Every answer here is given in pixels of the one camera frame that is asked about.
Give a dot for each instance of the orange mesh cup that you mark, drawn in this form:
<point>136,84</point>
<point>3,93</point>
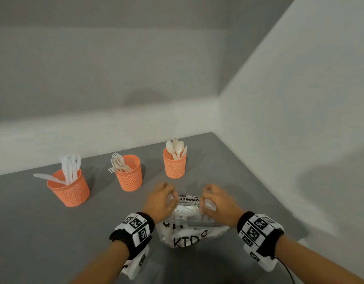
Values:
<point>130,180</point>
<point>71,193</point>
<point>174,168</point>

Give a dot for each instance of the clear plastic zip bag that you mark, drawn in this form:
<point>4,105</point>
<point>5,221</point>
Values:
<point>193,236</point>

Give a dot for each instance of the person's left forearm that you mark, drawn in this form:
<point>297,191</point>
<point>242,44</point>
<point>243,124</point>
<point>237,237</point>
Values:
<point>105,266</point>

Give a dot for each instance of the bunch of white plastic forks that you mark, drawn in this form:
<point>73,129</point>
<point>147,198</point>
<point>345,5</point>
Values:
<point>124,167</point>

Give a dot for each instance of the bunch of white plastic knives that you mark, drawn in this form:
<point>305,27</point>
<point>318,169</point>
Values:
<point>66,170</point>

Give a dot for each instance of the person's right forearm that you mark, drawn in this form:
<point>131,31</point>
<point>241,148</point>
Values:
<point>312,263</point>

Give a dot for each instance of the white plastic knife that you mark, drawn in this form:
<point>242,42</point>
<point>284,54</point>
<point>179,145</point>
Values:
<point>78,162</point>
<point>47,178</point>

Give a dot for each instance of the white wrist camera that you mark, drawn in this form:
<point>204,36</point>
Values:
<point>264,263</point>

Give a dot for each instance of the person's right hand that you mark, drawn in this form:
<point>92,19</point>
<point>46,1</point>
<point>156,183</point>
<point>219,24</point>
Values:
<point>223,208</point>

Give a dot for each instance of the bunch of white plastic spoons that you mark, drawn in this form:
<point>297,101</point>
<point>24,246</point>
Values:
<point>179,147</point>

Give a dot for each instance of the person's left hand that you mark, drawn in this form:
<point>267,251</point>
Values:
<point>158,204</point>

